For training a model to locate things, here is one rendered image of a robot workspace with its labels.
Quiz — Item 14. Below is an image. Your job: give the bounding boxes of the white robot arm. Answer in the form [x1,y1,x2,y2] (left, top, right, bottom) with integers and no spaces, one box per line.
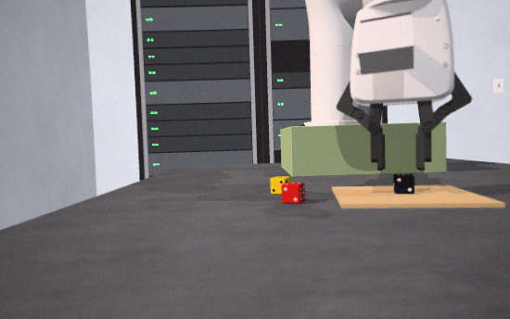
[304,0,414,126]

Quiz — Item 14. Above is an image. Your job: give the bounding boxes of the red die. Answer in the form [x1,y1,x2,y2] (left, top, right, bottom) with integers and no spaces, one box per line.
[282,183,305,204]

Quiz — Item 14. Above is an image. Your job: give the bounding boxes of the black die with white pips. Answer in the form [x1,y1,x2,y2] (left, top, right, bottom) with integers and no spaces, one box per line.
[393,173,414,194]

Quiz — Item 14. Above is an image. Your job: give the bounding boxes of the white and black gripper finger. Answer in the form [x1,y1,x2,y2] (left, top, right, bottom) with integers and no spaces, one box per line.
[415,73,472,171]
[337,80,385,171]

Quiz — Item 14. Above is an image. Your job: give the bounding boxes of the tan flat mat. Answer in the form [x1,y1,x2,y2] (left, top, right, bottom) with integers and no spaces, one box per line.
[332,185,505,209]

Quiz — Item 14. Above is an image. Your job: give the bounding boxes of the yellow die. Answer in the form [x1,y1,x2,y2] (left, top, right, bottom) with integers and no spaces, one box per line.
[271,176,291,195]

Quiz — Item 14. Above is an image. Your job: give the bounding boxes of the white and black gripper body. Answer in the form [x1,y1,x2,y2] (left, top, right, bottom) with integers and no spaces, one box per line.
[351,0,454,107]

